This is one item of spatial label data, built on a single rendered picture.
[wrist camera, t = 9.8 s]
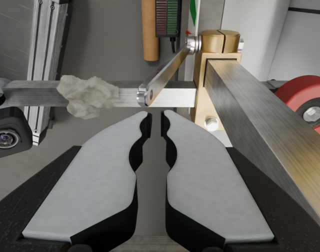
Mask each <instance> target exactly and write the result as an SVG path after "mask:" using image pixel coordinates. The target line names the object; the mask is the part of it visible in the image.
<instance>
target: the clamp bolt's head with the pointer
mask: <svg viewBox="0 0 320 252"><path fill-rule="evenodd" d="M187 34H191V33H190V32H189V31H188V30H187V31H186V35H187ZM195 41H196V42H195V52H194V53H196V54H197V55H199V54H200V50H201V35H200V34H198V36H195ZM186 42H187V37H185V38H184V44H185V43H186Z"/></svg>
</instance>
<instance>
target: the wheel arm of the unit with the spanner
mask: <svg viewBox="0 0 320 252"><path fill-rule="evenodd" d="M288 81H289V80H267V81H260V82H261V83H262V84H263V85H264V86H266V87H267V88H268V89H269V90H270V91H271V92H272V93H275V92H276V91H277V90H278V89H279V88H280V87H281V86H282V85H283V84H285V83H286V82H288ZM60 82H61V81H60V80H14V81H12V82H10V83H8V84H7V85H5V86H3V87H2V88H1V89H2V91H3V94H4V96H5V98H6V100H7V102H8V105H9V106H10V107H67V106H68V104H69V102H70V101H69V100H68V99H66V98H65V97H64V96H62V95H61V94H60V93H59V92H58V90H57V87H58V86H59V83H60ZM104 82H106V83H108V84H110V85H113V86H115V87H118V96H119V97H120V99H118V100H116V101H114V104H113V107H141V106H140V105H139V104H138V101H137V93H138V88H139V86H140V85H141V84H142V83H143V82H144V81H104ZM196 91H197V88H196V85H195V82H194V81H168V82H167V84H166V85H165V86H164V88H163V89H162V90H161V92H160V93H159V94H158V96H157V97H156V98H155V100H154V101H153V103H152V104H151V105H150V106H149V107H195V101H196Z"/></svg>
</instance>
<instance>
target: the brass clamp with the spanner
mask: <svg viewBox="0 0 320 252"><path fill-rule="evenodd" d="M200 36H201V47H200V53H199V54H197V53H195V63H194V74H193V81H194V83H195V86H196V96H195V106H194V107H190V117H191V121H192V122H193V123H195V124H197V125H199V126H200V127H202V128H204V129H205V130H207V131H208V129H207V128H206V127H205V125H204V122H205V120H206V119H207V118H209V117H215V118H217V119H218V129H216V131H225V129H224V127H223V125H222V123H221V121H220V118H219V116H218V114H217V112H216V110H215V108H214V105H213V103H212V101H211V99H210V97H209V95H208V93H207V90H206V88H205V86H204V84H205V76H206V68H207V60H236V61H237V62H238V63H239V64H240V63H241V58H242V53H241V52H240V51H241V50H242V49H243V47H244V40H243V38H240V36H241V34H240V33H239V32H237V31H232V30H221V29H217V30H215V29H211V30H203V31H202V32H201V33H200Z"/></svg>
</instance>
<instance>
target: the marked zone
mask: <svg viewBox="0 0 320 252"><path fill-rule="evenodd" d="M189 9H190V13H191V17H192V20H193V24H194V26H195V22H196V15H197V13H196V3H195V0H190V6H189Z"/></svg>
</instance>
